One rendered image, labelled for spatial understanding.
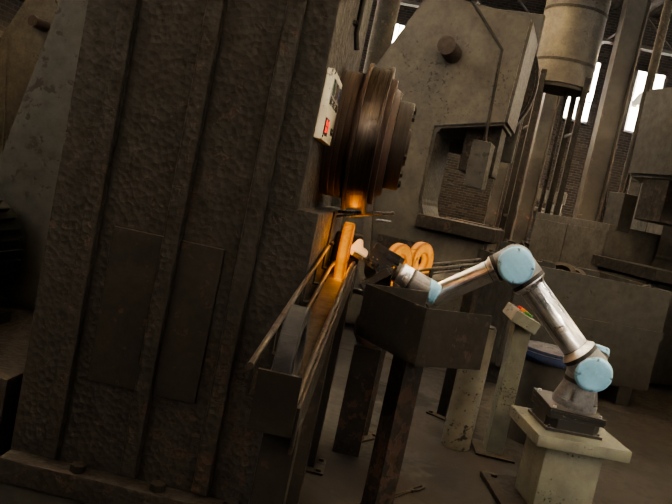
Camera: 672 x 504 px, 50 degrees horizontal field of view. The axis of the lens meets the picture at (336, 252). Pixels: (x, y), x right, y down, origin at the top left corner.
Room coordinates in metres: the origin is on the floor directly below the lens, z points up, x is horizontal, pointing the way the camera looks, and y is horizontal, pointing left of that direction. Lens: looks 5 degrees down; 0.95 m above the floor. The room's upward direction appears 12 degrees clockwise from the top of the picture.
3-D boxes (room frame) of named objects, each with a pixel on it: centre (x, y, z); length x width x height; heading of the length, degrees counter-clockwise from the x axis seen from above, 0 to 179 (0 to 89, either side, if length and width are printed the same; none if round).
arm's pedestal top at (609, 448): (2.47, -0.91, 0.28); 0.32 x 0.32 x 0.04; 4
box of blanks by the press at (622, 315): (4.70, -1.47, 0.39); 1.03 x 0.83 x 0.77; 101
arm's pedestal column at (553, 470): (2.47, -0.91, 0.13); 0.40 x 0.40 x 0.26; 4
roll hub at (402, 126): (2.33, -0.13, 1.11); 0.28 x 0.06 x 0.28; 176
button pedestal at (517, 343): (2.97, -0.81, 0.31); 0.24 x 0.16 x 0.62; 176
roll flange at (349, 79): (2.35, 0.05, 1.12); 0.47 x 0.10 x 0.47; 176
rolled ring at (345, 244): (2.34, -0.03, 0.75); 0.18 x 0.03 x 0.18; 177
